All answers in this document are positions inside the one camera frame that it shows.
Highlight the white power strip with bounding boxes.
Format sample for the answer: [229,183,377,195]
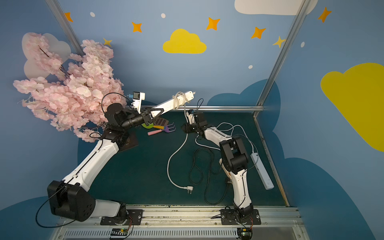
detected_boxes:
[156,91,195,114]

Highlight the white power strip cord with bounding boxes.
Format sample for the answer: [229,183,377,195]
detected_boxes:
[166,91,195,195]

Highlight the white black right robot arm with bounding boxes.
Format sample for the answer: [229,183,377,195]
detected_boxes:
[183,110,254,219]

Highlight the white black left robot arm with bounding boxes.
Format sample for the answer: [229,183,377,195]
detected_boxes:
[48,102,173,225]

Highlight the beige red socket power strip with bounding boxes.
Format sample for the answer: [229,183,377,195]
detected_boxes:
[219,159,233,184]

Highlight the small white adapter strip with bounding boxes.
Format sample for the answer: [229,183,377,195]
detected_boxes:
[251,153,275,190]

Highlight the green yellow toy trowel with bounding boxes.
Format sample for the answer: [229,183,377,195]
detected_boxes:
[142,123,164,129]

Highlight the brown slotted toy scoop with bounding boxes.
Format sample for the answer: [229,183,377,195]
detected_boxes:
[154,117,169,127]

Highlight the purple pink toy rake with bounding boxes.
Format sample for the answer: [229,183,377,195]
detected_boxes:
[147,124,176,136]

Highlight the pink blossom artificial tree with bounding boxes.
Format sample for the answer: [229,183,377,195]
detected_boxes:
[13,33,127,143]

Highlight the dark metal tree base plate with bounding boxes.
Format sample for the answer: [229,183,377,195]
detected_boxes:
[118,132,139,152]

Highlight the horizontal aluminium frame rail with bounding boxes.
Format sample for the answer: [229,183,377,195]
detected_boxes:
[177,106,264,112]

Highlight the black power cord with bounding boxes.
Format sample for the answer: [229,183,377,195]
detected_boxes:
[188,146,233,206]

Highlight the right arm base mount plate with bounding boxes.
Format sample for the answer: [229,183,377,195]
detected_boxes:
[220,209,262,226]

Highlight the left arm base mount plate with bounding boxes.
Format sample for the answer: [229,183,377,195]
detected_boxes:
[100,209,143,226]

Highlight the front aluminium rail base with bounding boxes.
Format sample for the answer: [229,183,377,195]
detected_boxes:
[50,205,310,240]

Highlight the right vertical aluminium post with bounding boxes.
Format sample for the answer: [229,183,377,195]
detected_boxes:
[256,0,312,108]

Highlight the vertical aluminium post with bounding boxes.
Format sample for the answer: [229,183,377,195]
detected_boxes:
[45,0,84,56]
[256,0,312,108]

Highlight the left vertical aluminium post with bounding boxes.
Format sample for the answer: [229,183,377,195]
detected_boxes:
[45,0,84,56]

